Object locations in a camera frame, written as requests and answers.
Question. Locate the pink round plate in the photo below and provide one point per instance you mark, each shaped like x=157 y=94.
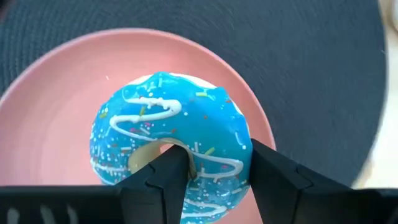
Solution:
x=62 y=109

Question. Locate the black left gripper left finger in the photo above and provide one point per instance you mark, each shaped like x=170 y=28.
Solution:
x=155 y=193

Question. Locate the dark round woven placemat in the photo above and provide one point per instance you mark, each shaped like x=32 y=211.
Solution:
x=311 y=77

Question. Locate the blue iced donut white drizzle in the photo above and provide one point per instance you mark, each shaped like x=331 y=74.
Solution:
x=202 y=124

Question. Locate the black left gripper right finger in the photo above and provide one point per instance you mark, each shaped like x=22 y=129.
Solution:
x=280 y=193

